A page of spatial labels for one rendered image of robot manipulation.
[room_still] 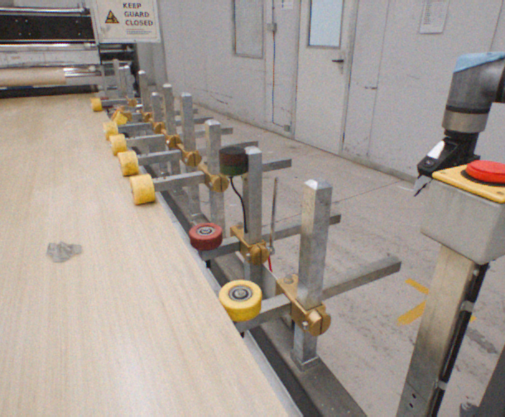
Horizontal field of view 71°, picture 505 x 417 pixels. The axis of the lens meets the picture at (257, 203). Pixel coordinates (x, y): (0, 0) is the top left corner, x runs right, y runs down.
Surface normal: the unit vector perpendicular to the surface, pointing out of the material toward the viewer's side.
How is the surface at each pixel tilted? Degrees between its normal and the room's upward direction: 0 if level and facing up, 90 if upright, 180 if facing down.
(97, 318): 0
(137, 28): 90
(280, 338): 0
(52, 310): 0
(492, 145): 90
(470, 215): 90
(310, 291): 90
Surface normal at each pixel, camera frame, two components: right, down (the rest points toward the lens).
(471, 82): -0.65, 0.31
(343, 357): 0.00, -0.90
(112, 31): 0.46, 0.39
